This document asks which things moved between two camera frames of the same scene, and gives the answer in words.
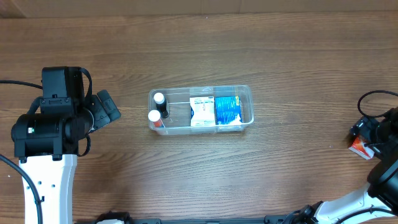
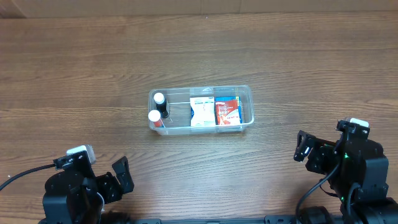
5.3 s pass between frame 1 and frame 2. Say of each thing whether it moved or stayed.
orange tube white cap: stayed
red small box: moved
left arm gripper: moved
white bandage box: stayed
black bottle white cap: stayed
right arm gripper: moved
